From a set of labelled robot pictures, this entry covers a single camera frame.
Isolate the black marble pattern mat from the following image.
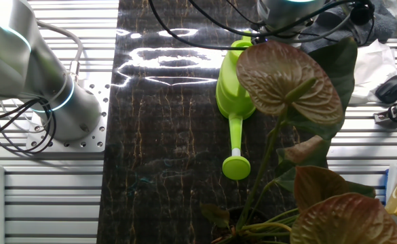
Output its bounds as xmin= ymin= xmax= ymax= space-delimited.
xmin=96 ymin=0 xmax=331 ymax=244

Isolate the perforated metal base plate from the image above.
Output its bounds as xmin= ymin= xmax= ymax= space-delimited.
xmin=26 ymin=73 xmax=111 ymax=153

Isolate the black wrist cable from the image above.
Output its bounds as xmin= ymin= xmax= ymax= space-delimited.
xmin=187 ymin=0 xmax=366 ymax=39
xmin=147 ymin=0 xmax=252 ymax=52

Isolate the anthurium plant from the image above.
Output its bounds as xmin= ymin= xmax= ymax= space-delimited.
xmin=200 ymin=35 xmax=397 ymax=244

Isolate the grey base cable with connector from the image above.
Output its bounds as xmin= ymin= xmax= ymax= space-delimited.
xmin=37 ymin=20 xmax=84 ymax=83

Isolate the black computer mouse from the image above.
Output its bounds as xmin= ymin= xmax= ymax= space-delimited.
xmin=375 ymin=75 xmax=397 ymax=104

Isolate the white tissue paper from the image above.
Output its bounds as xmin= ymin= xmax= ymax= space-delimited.
xmin=345 ymin=39 xmax=397 ymax=105

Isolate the grey towel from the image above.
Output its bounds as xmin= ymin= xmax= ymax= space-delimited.
xmin=299 ymin=0 xmax=397 ymax=54

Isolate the lime green watering can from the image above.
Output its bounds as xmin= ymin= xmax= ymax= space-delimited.
xmin=215 ymin=30 xmax=257 ymax=181

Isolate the black base cable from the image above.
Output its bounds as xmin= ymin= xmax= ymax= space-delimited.
xmin=0 ymin=97 xmax=58 ymax=155

